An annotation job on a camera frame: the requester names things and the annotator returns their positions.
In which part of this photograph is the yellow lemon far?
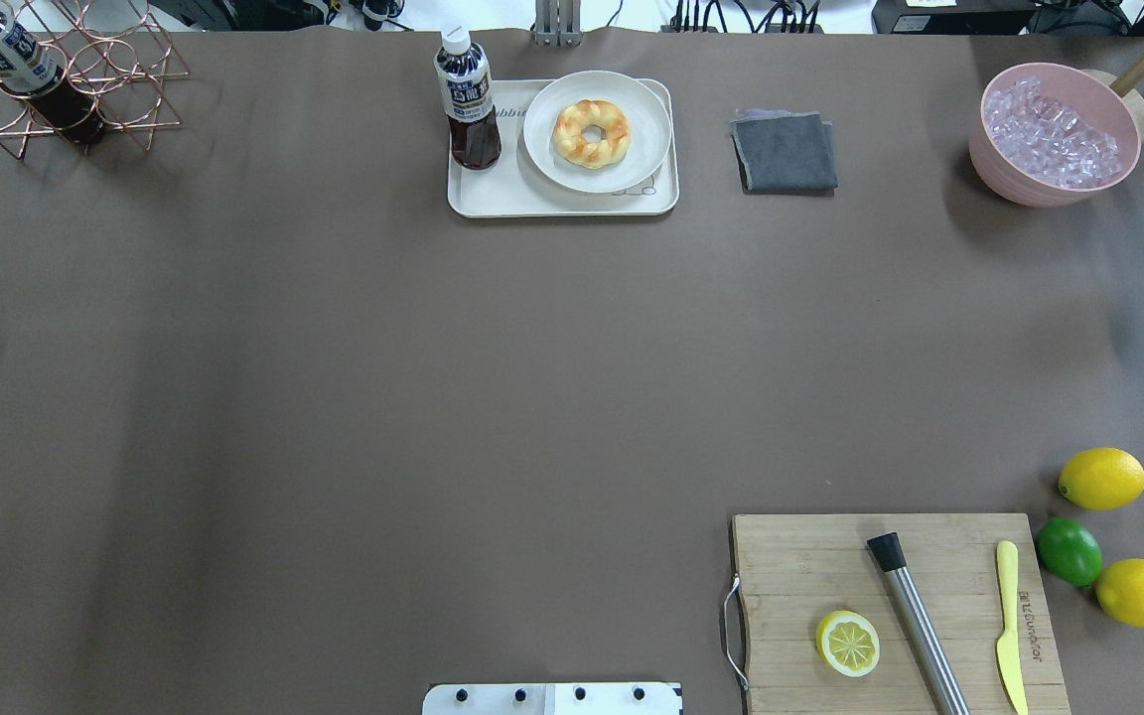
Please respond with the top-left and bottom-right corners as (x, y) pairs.
(1093, 558), (1144, 628)

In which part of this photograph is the pink bowl with ice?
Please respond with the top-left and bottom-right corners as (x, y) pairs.
(968, 63), (1141, 207)

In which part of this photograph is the dark tea bottle on tray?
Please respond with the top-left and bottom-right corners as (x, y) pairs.
(432, 26), (502, 169)

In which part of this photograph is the cream serving tray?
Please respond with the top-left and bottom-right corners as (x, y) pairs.
(448, 70), (680, 220)

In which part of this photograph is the half lemon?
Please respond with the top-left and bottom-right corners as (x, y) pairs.
(815, 610), (881, 678)

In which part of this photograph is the grey folded cloth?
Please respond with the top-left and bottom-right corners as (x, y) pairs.
(731, 109), (839, 194)

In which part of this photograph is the tea bottle in rack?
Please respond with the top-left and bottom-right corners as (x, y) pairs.
(0, 8), (108, 146)

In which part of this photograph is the yellow lemon near board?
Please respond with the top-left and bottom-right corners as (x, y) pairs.
(1057, 447), (1144, 510)

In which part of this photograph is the yellow plastic knife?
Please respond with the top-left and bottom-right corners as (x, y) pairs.
(995, 540), (1028, 715)

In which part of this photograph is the green lime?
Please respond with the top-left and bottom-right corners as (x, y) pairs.
(1034, 516), (1104, 588)

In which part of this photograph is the wooden cutting board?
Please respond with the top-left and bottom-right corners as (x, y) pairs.
(731, 514), (1072, 714)

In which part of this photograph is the white round plate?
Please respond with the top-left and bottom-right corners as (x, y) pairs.
(521, 70), (673, 194)

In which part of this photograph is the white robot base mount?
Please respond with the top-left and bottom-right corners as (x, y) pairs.
(421, 680), (685, 714)

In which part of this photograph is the steel muddler black tip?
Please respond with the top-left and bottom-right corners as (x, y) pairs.
(867, 532), (970, 714)

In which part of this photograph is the braided ring bread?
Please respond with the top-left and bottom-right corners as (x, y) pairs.
(553, 100), (633, 169)

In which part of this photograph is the copper wire bottle rack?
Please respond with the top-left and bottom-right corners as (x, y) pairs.
(0, 1), (192, 160)

